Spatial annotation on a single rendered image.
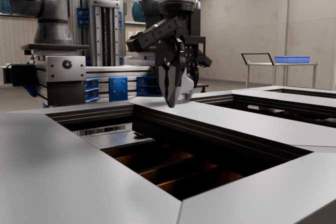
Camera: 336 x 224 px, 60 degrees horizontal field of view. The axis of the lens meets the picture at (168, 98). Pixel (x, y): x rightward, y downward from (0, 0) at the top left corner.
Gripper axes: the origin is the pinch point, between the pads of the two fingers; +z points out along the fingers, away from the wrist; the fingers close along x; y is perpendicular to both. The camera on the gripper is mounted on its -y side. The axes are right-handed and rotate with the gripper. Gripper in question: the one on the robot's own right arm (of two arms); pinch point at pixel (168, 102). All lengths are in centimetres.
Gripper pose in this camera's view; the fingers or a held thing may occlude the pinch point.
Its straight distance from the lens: 62.0
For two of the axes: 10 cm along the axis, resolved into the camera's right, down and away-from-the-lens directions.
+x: -5.9, -1.1, 8.0
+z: 0.0, 9.9, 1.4
